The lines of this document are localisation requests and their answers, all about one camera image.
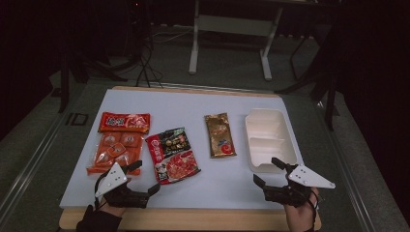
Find black chair legs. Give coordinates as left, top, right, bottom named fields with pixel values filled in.
left=275, top=32, right=339, bottom=131

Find black metal stand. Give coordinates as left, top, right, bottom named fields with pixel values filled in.
left=57, top=44, right=129, bottom=114

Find person's left hand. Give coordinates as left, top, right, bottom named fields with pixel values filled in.
left=96, top=199, right=127, bottom=218

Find black floor cables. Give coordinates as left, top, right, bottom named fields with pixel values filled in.
left=134, top=38, right=163, bottom=88

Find gold sauce packet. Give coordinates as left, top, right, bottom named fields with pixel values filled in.
left=203, top=112, right=237, bottom=160

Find red and black soup packet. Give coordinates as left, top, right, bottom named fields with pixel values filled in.
left=145, top=127, right=202, bottom=186

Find white metal desk frame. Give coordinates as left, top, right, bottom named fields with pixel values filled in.
left=188, top=0, right=284, bottom=81

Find white table mat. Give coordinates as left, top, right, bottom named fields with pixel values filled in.
left=59, top=88, right=315, bottom=211

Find orange snack packet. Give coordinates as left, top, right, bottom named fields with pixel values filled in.
left=85, top=111, right=152, bottom=177

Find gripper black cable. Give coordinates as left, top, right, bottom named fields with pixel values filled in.
left=307, top=188, right=321, bottom=214
left=93, top=168, right=112, bottom=209

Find white divided food tray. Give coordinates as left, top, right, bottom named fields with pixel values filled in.
left=244, top=107, right=299, bottom=174

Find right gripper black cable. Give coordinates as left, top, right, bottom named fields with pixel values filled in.
left=307, top=188, right=321, bottom=214

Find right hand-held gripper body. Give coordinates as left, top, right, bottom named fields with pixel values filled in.
left=262, top=163, right=337, bottom=208

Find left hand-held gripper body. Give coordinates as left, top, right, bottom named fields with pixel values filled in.
left=94, top=162, right=151, bottom=209

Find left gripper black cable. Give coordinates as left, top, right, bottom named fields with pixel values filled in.
left=93, top=168, right=112, bottom=209

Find person's right hand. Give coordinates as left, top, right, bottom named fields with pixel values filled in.
left=283, top=187, right=321, bottom=232

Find black floor bracket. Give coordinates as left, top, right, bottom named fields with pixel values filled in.
left=66, top=112, right=89, bottom=127

